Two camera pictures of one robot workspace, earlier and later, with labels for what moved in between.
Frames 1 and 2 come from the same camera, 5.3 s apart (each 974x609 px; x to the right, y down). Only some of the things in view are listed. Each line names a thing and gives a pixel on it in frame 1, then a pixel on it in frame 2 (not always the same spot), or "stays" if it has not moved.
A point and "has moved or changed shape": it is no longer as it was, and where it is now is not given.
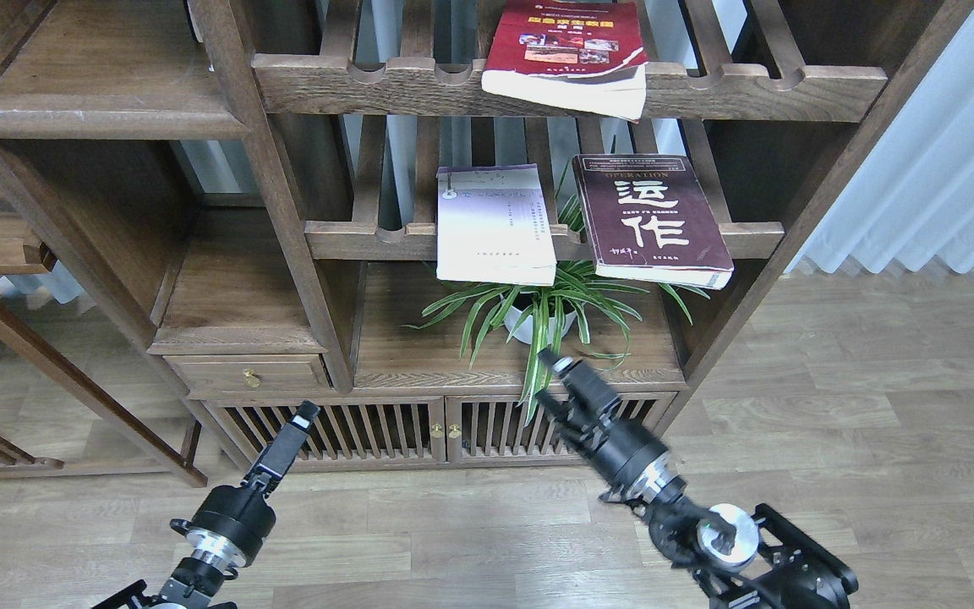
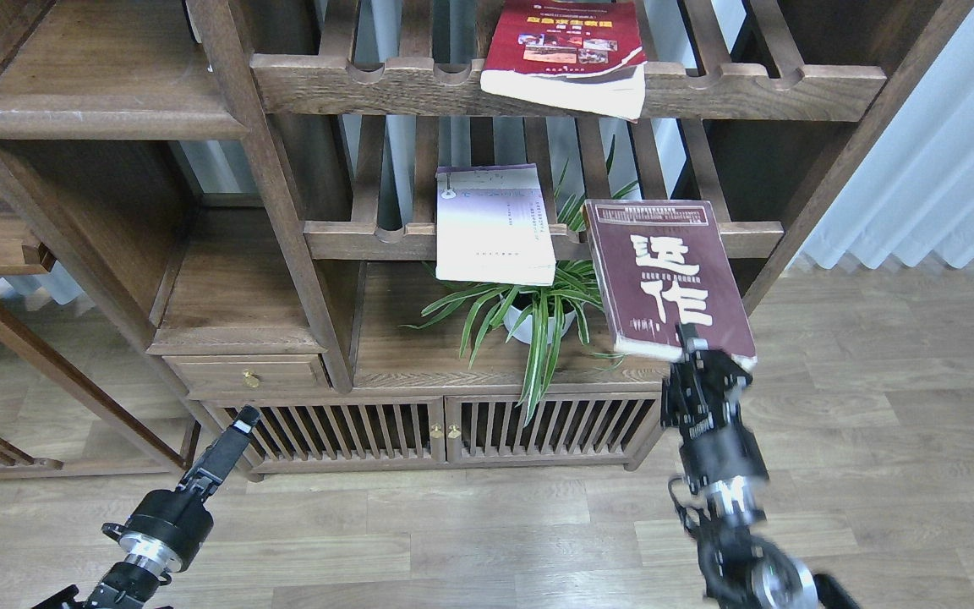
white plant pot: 525,333 stays
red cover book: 583,55 stays
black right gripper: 623,452 -> 699,407
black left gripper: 231,522 -> 166,529
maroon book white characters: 646,217 has moved or changed shape
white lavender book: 493,226 stays
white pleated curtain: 947,180 stays
